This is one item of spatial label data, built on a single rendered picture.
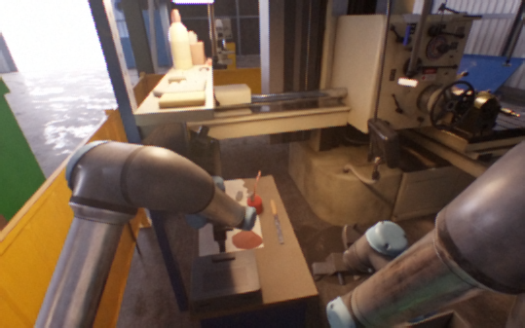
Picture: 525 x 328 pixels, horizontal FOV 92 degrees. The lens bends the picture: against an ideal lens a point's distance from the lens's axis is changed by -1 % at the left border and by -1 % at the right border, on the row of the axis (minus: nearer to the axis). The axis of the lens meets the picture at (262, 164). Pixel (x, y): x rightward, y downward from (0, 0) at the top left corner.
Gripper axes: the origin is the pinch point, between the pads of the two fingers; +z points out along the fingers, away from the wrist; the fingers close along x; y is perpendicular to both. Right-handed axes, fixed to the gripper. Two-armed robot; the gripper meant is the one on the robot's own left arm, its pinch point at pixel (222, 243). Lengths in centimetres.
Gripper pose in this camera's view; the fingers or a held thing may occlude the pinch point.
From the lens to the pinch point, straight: 113.4
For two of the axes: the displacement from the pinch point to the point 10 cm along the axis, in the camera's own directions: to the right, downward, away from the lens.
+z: 0.2, 8.7, 4.9
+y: 9.8, -1.0, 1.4
